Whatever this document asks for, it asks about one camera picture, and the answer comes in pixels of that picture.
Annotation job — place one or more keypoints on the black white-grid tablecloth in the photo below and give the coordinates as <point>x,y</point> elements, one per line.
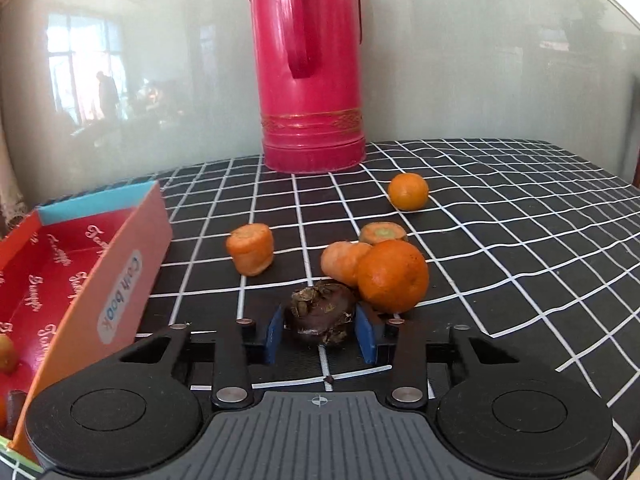
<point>500,260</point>

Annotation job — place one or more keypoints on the small orange tangerine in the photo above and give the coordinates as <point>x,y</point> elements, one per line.
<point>409,191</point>

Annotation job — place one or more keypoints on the large grey reflective screen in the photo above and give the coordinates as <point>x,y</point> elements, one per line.
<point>475,60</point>

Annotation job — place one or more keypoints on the large orange tangerine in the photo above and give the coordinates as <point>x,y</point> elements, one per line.
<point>395,275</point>

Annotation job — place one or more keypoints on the rounded carrot chunk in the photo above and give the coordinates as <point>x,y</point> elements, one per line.
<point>340,262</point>

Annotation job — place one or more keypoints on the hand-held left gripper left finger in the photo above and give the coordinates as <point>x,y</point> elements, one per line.
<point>274,336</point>

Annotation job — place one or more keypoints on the dark brown water chestnut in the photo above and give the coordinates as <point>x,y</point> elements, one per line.
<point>320,312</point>

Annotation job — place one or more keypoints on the carrot top piece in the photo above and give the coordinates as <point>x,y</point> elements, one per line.
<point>382,232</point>

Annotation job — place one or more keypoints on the white lace cloth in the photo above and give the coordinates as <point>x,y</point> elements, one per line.
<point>9,185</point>

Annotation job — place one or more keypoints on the red thermos jug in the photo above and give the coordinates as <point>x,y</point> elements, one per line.
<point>312,85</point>

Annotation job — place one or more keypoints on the red cardboard box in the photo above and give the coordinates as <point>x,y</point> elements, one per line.
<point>115,270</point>

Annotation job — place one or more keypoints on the thick carrot chunk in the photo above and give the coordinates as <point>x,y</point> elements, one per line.
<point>250,250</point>

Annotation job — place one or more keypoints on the orange fruit piece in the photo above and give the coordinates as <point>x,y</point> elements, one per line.
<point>6,354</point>

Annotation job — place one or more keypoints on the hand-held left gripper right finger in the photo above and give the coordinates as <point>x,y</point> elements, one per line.
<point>365,336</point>

